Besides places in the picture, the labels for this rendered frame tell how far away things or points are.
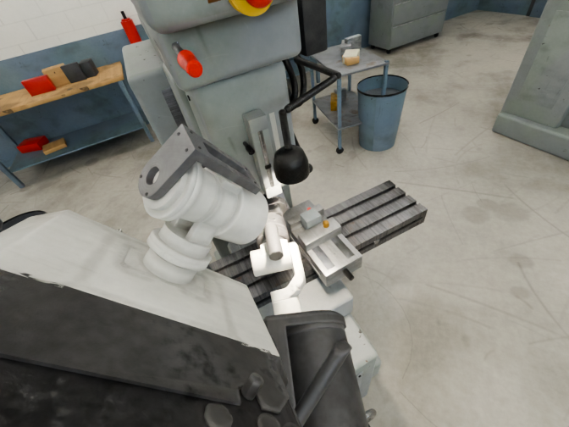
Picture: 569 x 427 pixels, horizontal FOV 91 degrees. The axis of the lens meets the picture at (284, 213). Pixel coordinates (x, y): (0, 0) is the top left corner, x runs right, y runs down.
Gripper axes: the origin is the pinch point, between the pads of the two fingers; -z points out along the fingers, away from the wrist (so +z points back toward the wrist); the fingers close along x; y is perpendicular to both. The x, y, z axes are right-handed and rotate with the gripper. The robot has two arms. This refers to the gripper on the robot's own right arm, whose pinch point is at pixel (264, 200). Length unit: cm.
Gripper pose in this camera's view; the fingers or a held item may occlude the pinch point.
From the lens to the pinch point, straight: 87.3
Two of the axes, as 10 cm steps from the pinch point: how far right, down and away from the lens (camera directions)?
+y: 1.5, 7.0, 7.0
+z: 1.9, 6.8, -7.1
